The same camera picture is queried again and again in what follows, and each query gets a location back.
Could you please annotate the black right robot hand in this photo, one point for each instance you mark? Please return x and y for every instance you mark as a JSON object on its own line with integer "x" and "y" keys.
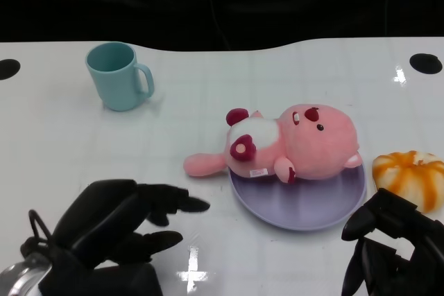
{"x": 399, "y": 219}

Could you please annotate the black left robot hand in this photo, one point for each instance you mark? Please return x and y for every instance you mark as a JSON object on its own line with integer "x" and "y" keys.
{"x": 97, "y": 219}

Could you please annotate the pink plush beaver doll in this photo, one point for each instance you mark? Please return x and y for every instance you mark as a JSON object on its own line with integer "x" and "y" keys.
{"x": 312, "y": 147}

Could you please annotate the lavender plastic plate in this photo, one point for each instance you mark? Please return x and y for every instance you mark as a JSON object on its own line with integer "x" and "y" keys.
{"x": 295, "y": 206}

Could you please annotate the orange white squishy bun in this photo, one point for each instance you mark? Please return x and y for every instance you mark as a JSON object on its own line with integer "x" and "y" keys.
{"x": 409, "y": 174}

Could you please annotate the teal plastic mug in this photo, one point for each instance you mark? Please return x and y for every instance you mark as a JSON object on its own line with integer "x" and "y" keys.
{"x": 115, "y": 84}

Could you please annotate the black table grommet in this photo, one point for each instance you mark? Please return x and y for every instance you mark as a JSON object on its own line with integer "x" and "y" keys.
{"x": 425, "y": 63}
{"x": 7, "y": 69}

